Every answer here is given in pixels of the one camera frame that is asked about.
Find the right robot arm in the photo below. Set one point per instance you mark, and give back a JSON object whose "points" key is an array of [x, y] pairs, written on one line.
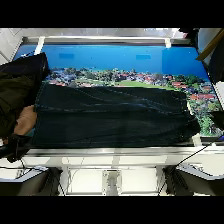
{"points": [[196, 181]]}

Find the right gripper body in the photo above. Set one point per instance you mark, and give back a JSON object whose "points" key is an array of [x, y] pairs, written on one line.
{"points": [[218, 120]]}

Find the dark olive garment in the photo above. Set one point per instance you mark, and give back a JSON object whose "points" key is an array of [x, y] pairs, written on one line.
{"points": [[13, 96]]}

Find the tan garment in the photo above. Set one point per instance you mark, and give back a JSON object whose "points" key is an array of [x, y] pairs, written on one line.
{"points": [[26, 120]]}

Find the black garment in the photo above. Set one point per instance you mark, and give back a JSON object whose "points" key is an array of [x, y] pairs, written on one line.
{"points": [[23, 66], [218, 63]]}

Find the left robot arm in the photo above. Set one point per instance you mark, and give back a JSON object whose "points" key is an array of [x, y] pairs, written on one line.
{"points": [[30, 185]]}

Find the blue jeans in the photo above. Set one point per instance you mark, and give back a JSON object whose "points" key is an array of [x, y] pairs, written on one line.
{"points": [[110, 120]]}

